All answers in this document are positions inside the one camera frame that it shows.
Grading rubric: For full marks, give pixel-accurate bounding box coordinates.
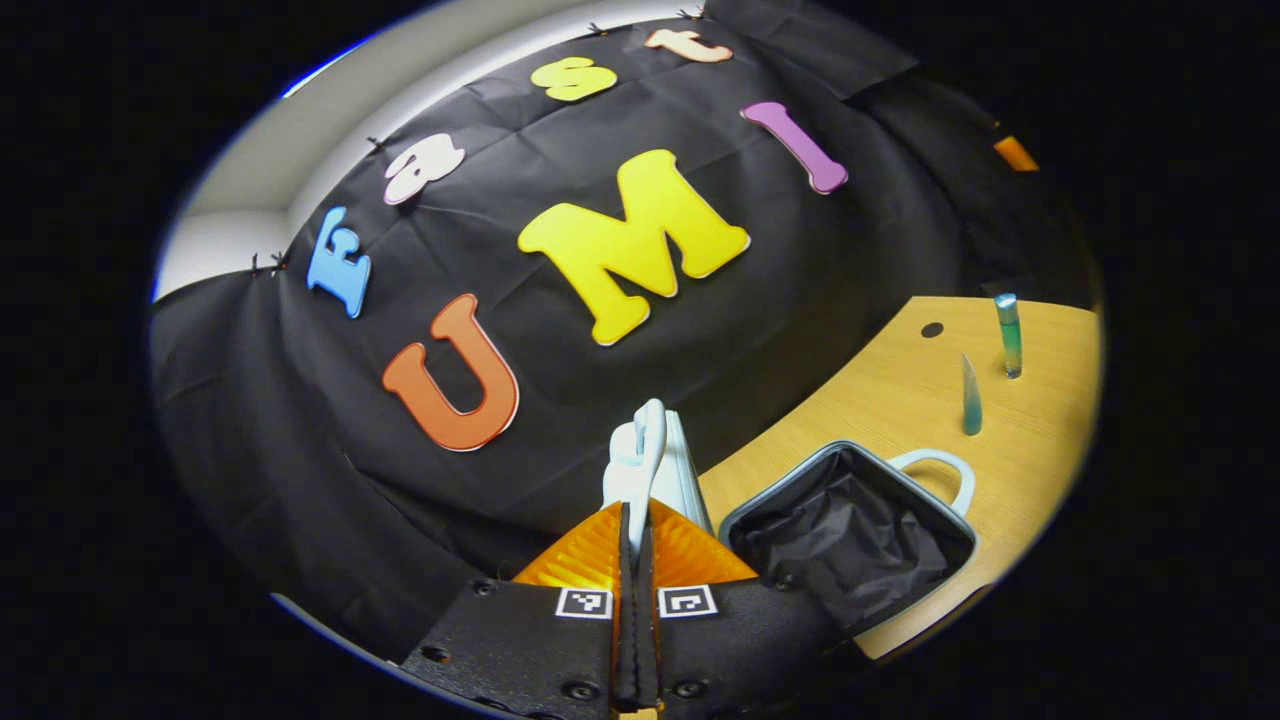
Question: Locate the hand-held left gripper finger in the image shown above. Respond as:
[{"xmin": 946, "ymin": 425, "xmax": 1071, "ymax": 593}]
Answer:
[
  {"xmin": 400, "ymin": 500, "xmax": 641, "ymax": 720},
  {"xmin": 636, "ymin": 500, "xmax": 851, "ymax": 720}
]

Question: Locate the blue capped clear bottle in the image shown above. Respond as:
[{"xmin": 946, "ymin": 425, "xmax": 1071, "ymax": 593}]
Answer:
[{"xmin": 994, "ymin": 292, "xmax": 1024, "ymax": 380}]

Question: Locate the light blue suitcase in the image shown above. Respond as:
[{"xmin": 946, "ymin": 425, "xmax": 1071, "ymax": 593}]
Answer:
[{"xmin": 602, "ymin": 398, "xmax": 979, "ymax": 643}]

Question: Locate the small blue tube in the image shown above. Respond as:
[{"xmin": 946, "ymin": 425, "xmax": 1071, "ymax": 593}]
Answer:
[{"xmin": 961, "ymin": 352, "xmax": 984, "ymax": 437}]

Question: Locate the black backdrop cloth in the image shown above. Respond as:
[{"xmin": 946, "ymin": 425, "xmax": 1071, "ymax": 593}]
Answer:
[{"xmin": 148, "ymin": 0, "xmax": 1101, "ymax": 661}]

